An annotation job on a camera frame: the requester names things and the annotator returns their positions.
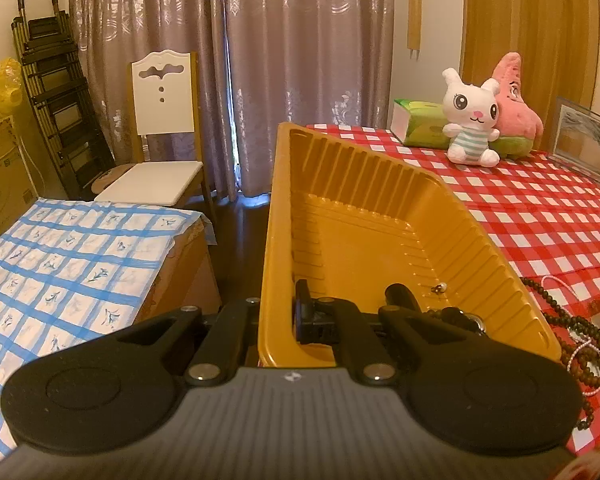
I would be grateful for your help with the grey patterned curtain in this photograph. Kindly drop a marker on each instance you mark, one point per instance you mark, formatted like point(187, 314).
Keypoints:
point(280, 35)

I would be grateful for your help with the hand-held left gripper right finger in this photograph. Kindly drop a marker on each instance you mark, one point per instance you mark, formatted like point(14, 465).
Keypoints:
point(307, 315)

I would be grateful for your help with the framed picture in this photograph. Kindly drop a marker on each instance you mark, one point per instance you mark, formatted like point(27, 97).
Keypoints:
point(582, 140)

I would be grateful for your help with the small pearl earring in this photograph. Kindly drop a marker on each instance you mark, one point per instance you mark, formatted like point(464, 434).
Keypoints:
point(443, 287)

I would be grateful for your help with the white wooden chair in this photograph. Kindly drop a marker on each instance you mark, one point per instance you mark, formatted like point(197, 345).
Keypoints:
point(162, 95)

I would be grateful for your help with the brown curtain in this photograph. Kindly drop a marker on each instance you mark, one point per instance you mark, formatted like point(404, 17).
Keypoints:
point(530, 10)

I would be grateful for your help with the red checkered tablecloth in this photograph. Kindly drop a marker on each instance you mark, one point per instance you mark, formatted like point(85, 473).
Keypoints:
point(530, 210)

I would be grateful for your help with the wooden wall ornament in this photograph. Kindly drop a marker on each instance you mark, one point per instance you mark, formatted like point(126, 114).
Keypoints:
point(414, 20)

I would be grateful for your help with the pink starfish plush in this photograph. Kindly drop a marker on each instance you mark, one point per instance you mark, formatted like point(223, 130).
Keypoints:
point(517, 115)

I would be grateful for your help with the yellow plastic bag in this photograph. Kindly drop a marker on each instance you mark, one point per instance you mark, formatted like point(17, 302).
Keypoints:
point(0, 90)

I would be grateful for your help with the printed cardboard box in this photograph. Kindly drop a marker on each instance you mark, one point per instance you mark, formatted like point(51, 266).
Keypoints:
point(5, 185)

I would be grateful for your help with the dark folding rack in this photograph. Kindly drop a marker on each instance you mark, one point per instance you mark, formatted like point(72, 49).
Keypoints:
point(55, 85)

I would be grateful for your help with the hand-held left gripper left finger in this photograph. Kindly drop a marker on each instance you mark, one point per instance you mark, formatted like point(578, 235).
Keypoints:
point(235, 321)

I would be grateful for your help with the gold plastic tray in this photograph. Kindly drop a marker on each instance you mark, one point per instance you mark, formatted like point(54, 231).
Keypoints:
point(360, 240)

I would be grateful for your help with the blue checkered cloth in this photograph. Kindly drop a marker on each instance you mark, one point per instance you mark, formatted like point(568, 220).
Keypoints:
point(55, 270)

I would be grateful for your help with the pile of dark bead jewelry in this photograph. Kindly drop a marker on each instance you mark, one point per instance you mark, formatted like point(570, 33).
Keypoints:
point(587, 360)

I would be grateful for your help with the green tissue box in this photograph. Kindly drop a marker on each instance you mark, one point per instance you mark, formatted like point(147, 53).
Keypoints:
point(420, 125)

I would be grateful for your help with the white bunny plush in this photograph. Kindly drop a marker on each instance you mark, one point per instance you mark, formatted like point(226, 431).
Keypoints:
point(467, 110)

